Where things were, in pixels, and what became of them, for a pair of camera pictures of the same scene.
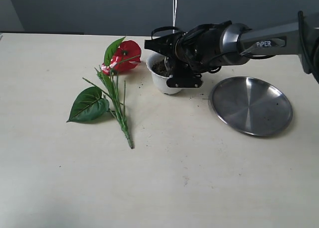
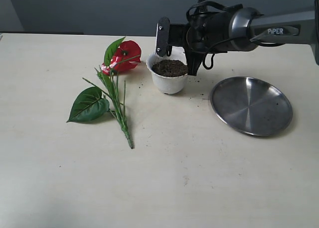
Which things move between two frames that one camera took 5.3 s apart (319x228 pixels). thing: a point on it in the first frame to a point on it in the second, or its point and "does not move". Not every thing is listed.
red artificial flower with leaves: (119, 55) does not move
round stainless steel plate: (251, 106) does not move
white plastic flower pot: (157, 64) does not move
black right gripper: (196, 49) to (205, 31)
